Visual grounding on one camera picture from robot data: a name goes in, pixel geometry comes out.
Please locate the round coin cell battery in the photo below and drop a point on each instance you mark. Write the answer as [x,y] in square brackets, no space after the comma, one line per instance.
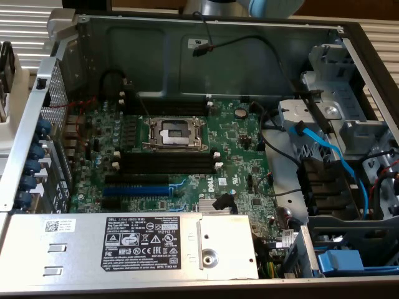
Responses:
[240,112]

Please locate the silver power supply unit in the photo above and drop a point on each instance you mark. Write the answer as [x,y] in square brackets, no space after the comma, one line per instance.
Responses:
[78,249]

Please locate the green Dell motherboard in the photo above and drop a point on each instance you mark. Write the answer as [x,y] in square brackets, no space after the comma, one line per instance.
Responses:
[230,137]

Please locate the silver metal disk bay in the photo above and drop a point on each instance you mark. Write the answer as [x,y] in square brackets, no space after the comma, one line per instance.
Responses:
[336,93]

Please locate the blue expansion slot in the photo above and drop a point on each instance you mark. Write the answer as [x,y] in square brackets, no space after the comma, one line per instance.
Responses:
[137,190]

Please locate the black plastic connector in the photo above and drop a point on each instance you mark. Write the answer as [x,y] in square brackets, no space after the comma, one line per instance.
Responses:
[222,202]

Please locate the silver chipset heatsink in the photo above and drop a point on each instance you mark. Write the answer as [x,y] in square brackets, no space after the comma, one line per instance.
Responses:
[205,208]

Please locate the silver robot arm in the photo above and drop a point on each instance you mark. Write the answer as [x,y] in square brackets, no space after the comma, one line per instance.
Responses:
[274,6]

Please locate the white plastic parts rack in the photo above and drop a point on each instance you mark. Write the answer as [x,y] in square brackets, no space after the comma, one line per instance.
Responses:
[21,79]

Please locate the long black expansion slot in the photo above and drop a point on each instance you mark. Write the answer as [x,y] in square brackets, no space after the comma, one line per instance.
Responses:
[137,179]

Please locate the metal CPU socket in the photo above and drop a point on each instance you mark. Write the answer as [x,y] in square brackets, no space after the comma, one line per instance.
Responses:
[174,132]

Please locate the black plastic bar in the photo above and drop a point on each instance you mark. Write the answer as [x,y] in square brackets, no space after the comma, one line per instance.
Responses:
[315,102]

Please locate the short black expansion slot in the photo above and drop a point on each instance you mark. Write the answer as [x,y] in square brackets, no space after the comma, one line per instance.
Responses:
[111,203]

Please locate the open grey PC case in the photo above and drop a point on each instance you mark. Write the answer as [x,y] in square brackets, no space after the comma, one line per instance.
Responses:
[156,62]

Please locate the blue plastic latch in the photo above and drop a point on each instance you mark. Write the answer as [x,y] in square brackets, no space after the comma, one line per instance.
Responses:
[339,260]

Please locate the blue card retention clip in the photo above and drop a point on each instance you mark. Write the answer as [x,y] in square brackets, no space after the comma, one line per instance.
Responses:
[39,151]
[44,127]
[24,199]
[28,182]
[33,167]

